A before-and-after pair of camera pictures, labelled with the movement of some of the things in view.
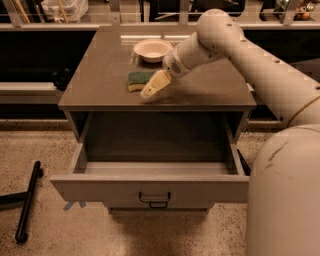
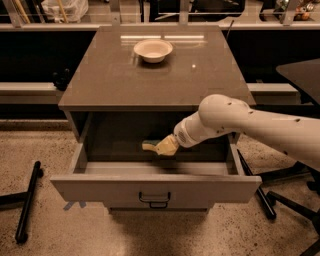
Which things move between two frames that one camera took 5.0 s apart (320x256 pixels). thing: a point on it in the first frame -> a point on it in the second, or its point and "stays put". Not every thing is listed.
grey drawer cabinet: x=172 y=153 stays put
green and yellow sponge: x=138 y=80 -> x=149 y=144
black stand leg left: x=27 y=197 stays put
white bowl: x=152 y=50 stays put
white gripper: x=172 y=64 -> x=180 y=135
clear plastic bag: x=74 y=10 stays put
